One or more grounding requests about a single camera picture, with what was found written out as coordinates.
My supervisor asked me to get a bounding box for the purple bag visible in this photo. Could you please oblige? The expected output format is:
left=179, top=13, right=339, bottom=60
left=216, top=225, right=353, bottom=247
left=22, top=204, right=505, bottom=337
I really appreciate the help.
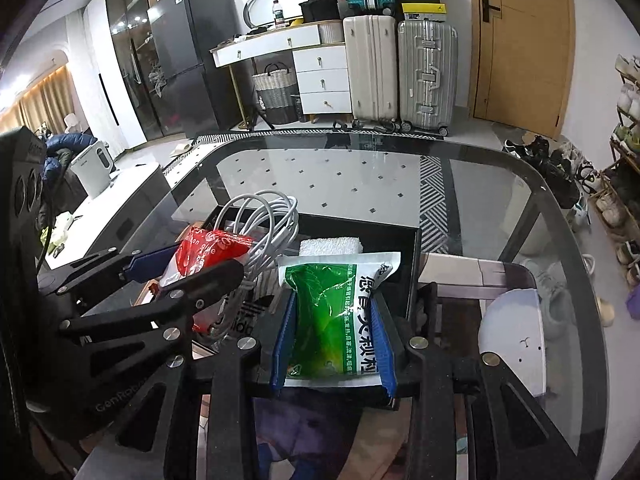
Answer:
left=626, top=285, right=640, bottom=321

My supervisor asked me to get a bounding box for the wooden shoe rack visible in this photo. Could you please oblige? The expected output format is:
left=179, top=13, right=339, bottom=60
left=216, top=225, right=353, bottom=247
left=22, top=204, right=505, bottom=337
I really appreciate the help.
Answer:
left=592, top=54, right=639, bottom=288

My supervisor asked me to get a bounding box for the dark glass cabinet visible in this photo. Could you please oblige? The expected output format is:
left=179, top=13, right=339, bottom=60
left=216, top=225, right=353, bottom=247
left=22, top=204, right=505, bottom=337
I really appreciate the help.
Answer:
left=105, top=0, right=183, bottom=141

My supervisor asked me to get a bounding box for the black cardboard box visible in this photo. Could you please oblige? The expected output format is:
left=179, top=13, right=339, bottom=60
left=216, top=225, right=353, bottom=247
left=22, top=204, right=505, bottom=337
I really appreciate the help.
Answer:
left=158, top=193, right=418, bottom=396

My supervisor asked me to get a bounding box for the water bottle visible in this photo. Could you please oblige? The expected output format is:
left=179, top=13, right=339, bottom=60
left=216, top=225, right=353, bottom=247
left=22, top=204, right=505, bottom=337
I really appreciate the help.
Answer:
left=272, top=0, right=286, bottom=28

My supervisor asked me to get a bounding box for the white cable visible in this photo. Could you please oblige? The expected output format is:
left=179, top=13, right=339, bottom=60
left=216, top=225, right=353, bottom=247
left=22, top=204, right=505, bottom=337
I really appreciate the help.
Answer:
left=196, top=188, right=302, bottom=346

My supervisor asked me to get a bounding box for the white low cabinet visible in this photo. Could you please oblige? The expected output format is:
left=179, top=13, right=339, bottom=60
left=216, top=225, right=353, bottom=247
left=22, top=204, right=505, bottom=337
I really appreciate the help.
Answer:
left=46, top=156, right=170, bottom=269

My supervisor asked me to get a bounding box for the red white packet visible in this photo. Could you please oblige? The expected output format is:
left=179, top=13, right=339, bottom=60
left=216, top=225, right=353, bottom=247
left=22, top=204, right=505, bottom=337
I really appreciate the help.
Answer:
left=153, top=226, right=253, bottom=336

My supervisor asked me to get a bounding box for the anime print desk mat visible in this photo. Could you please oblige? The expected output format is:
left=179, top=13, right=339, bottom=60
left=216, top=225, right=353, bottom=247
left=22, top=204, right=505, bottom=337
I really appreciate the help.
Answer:
left=134, top=251, right=551, bottom=480

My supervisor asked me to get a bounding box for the cream suitcase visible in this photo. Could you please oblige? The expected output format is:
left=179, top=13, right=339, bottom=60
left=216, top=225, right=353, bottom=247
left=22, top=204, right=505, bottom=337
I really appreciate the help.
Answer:
left=343, top=15, right=398, bottom=122

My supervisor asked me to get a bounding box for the silver suitcase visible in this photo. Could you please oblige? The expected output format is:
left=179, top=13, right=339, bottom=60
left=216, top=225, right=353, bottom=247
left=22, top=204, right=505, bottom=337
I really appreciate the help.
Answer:
left=397, top=20, right=458, bottom=136

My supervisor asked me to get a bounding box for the white electric kettle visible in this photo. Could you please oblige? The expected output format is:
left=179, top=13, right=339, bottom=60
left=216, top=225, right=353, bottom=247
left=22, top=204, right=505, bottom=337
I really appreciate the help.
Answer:
left=70, top=141, right=115, bottom=200

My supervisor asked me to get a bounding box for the white drawer desk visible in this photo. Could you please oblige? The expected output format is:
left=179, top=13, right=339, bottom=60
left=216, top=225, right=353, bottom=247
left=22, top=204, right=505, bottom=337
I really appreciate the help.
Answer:
left=210, top=20, right=352, bottom=116

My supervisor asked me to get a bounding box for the wooden door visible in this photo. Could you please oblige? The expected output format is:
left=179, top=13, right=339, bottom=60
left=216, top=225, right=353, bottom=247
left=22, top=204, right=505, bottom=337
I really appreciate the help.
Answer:
left=469, top=0, right=575, bottom=139

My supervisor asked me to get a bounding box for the green medicine pouch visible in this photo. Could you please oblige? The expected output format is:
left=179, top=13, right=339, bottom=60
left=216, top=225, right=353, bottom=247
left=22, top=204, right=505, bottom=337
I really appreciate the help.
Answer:
left=278, top=252, right=401, bottom=384

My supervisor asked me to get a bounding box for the white foam block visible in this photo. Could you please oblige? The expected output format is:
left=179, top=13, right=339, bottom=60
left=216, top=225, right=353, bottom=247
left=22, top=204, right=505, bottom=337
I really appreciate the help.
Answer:
left=299, top=237, right=363, bottom=257

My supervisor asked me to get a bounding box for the blue down jacket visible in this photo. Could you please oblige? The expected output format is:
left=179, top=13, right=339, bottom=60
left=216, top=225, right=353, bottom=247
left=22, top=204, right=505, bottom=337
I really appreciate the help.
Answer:
left=42, top=132, right=98, bottom=185

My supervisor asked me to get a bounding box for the woven basket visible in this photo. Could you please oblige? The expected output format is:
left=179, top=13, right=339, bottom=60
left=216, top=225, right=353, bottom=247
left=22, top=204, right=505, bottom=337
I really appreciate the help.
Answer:
left=252, top=62, right=299, bottom=126

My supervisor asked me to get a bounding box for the black refrigerator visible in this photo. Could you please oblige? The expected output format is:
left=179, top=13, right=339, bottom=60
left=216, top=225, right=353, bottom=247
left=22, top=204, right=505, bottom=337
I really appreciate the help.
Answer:
left=148, top=0, right=241, bottom=139

